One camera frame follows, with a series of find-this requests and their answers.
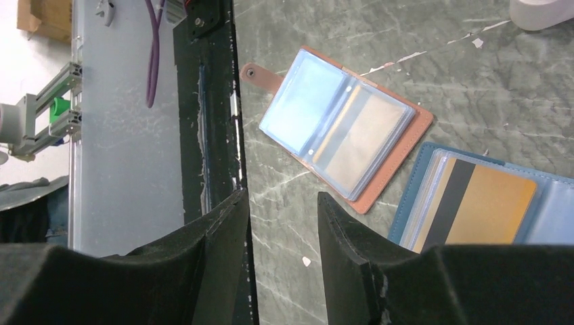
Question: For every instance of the brown blue card holder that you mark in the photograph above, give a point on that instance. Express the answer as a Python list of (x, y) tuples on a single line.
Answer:
[(307, 100)]

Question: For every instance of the white pvc pipe frame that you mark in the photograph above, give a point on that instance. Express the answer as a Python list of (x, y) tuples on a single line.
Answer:
[(533, 15)]

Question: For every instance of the aluminium frame bracket green part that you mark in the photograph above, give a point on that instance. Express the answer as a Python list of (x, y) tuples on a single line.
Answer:
[(51, 117)]

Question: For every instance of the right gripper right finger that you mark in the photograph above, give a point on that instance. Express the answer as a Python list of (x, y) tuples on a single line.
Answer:
[(371, 280)]

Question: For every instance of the gold credit card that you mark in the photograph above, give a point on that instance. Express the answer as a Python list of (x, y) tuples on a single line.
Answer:
[(361, 136)]

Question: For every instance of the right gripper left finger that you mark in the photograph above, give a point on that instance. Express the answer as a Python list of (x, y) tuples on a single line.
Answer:
[(189, 276)]

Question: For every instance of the card holder with gold card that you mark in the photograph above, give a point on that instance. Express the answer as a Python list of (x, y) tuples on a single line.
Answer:
[(458, 197)]

